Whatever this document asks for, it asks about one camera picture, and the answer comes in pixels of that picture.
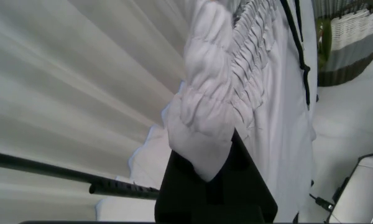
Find black clothes rack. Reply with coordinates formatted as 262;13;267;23
0;150;160;200

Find pale grey shorts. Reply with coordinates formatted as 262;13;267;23
161;0;318;223

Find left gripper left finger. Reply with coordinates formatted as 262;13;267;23
154;149;214;223

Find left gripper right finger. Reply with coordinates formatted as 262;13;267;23
212;129;279;223

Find black cable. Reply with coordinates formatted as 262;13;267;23
308;179;351;214

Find green garment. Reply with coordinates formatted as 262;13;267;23
316;18;333;71

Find white curtain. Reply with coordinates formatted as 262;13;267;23
0;0;206;223

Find white laundry basket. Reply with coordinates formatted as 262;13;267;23
312;0;373;87

